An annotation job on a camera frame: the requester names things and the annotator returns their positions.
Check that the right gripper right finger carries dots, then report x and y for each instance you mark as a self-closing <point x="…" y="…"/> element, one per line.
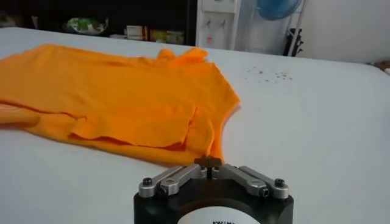
<point x="250" y="181"/>

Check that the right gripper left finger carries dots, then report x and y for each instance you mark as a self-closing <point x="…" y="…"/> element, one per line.
<point x="173" y="179"/>

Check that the orange t-shirt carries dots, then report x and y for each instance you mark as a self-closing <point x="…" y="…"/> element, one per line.
<point x="122" y="97"/>

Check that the white green medicine box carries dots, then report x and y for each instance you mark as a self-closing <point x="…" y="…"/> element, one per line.
<point x="175" y="37"/>

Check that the yellow green medicine box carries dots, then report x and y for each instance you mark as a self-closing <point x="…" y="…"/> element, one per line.
<point x="159" y="36"/>

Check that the black tripod stand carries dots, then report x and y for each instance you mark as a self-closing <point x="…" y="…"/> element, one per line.
<point x="294" y="42"/>

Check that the white red medicine box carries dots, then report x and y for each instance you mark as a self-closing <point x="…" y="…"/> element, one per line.
<point x="136" y="32"/>

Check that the flat white small box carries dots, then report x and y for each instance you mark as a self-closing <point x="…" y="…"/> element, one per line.
<point x="118" y="36"/>

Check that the blue standing fan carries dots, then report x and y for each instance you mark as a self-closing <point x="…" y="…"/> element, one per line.
<point x="297" y="33"/>

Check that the white water dispenser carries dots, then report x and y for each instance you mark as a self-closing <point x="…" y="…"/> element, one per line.
<point x="217" y="27"/>

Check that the black shelving unit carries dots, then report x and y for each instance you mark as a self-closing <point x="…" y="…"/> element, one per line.
<point x="137" y="12"/>

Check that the blue water jug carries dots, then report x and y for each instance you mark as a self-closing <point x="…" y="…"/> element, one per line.
<point x="277" y="9"/>

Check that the green white plastic bag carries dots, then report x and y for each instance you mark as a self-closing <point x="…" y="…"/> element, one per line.
<point x="86" y="25"/>

